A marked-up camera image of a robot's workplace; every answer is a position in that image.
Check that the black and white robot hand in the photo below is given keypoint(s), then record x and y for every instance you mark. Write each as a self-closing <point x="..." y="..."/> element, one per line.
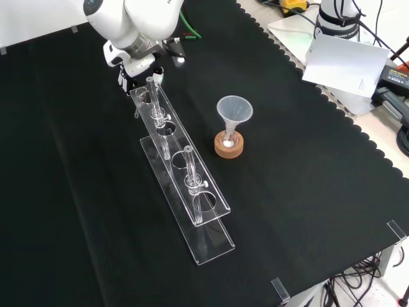
<point x="137" y="65"/>

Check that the clear acrylic funnel stand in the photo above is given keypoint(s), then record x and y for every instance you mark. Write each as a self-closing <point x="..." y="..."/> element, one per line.
<point x="179" y="153"/>

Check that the translucent plastic funnel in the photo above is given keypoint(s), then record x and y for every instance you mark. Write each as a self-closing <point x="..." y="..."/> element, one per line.
<point x="234" y="110"/>

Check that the clear tape strip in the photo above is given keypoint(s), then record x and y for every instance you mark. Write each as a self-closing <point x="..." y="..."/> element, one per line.
<point x="3" y="50"/>
<point x="74" y="28"/>

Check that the small round-bottom glass flask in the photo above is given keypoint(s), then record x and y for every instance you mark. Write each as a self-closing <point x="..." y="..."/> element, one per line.
<point x="228" y="141"/>

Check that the black bench cloth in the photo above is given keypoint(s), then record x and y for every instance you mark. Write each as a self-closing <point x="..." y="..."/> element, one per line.
<point x="80" y="192"/>

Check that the pale board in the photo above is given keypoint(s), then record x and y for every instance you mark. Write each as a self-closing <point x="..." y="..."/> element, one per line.
<point x="287" y="30"/>

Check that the yellow stop button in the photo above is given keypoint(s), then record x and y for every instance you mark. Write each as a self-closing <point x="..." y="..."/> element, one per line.
<point x="294" y="5"/>

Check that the white paper card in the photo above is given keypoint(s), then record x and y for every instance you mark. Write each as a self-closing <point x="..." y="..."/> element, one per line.
<point x="345" y="64"/>

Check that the black and grey clamp tool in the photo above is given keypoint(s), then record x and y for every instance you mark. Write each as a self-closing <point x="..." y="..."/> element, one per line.
<point x="391" y="104"/>

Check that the black power adapter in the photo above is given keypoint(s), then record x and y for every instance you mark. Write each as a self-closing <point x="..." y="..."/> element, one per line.
<point x="394" y="76"/>

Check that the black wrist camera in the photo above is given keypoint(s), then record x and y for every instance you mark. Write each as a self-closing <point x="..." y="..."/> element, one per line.
<point x="175" y="51"/>

